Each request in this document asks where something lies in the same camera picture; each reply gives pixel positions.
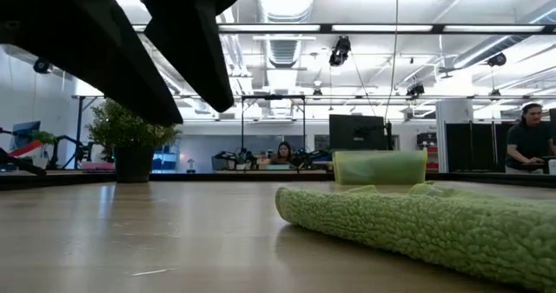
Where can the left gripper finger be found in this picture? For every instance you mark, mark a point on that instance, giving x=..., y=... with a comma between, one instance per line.
x=195, y=58
x=87, y=45

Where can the green microfiber towel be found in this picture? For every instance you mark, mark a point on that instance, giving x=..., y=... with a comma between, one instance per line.
x=412, y=228

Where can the background black robot arm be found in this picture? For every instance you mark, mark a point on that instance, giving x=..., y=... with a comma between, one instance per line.
x=71, y=147

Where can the yellow plastic basket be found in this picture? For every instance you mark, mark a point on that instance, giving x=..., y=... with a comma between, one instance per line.
x=347, y=154

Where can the black ceiling spotlight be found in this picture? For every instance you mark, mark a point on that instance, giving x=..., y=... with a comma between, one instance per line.
x=497, y=60
x=340, y=51
x=415, y=90
x=42, y=66

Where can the black stand pole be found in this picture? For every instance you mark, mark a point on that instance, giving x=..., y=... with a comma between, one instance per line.
x=79, y=115

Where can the green potted plant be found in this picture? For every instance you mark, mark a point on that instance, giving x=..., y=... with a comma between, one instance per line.
x=130, y=136

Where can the small background plant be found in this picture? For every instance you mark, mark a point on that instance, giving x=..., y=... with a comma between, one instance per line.
x=43, y=137

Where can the background robot rig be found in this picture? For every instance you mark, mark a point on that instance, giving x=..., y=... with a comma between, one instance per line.
x=239, y=156

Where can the small table lamp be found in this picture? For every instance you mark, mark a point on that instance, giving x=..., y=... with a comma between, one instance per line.
x=191, y=166

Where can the pink flat object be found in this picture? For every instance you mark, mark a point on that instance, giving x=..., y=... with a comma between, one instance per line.
x=97, y=166

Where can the red and black device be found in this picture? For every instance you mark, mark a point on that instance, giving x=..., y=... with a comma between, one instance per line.
x=21, y=149

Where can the person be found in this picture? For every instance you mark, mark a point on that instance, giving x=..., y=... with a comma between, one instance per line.
x=283, y=154
x=527, y=141

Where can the black computer monitor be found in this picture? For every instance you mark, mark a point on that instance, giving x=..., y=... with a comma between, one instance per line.
x=356, y=132

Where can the black overhead light bar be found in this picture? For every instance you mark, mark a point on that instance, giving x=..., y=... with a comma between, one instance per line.
x=382, y=28

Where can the white pillar cabinet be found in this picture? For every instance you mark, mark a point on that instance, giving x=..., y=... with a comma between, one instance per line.
x=454, y=110

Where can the black office partition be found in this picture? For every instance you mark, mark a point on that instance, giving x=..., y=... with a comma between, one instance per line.
x=478, y=147

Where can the small white box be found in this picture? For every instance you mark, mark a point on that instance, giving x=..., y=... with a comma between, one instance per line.
x=552, y=167

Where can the blue wall poster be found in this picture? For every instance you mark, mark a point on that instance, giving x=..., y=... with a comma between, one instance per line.
x=26, y=128

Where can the black aluminium table frame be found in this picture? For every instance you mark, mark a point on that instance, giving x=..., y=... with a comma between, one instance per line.
x=65, y=180

